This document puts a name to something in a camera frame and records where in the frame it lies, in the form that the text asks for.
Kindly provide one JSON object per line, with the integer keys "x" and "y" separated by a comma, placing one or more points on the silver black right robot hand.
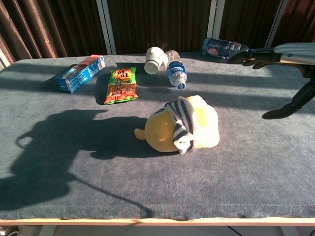
{"x": 292, "y": 54}

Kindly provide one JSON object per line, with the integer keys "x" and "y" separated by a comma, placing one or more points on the yellow plush toy with scarf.
{"x": 160, "y": 132}

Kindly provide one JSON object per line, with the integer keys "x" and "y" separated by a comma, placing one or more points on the brown curtain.
{"x": 297, "y": 22}
{"x": 246, "y": 22}
{"x": 49, "y": 27}
{"x": 160, "y": 24}

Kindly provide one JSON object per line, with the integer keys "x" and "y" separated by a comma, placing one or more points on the dark drink bottle blue cap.
{"x": 221, "y": 48}

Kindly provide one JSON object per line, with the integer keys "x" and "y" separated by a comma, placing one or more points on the clear water bottle blue label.
{"x": 176, "y": 70}

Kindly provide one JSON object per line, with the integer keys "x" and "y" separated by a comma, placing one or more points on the white plastic cup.
{"x": 153, "y": 60}

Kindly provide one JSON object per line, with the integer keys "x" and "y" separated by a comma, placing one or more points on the grey-blue table cloth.
{"x": 197, "y": 172}

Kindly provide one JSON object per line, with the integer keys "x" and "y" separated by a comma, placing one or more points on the green red snack bag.
{"x": 121, "y": 86}

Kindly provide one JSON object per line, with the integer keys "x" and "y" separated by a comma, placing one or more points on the blue cookie box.
{"x": 78, "y": 73}

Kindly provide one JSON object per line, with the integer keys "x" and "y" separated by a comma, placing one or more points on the light wooden table edge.
{"x": 157, "y": 221}

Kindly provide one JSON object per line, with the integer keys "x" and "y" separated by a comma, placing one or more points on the white table leg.
{"x": 48, "y": 231}

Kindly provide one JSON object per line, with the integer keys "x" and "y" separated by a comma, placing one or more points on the white window frame post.
{"x": 215, "y": 19}
{"x": 275, "y": 24}
{"x": 107, "y": 27}

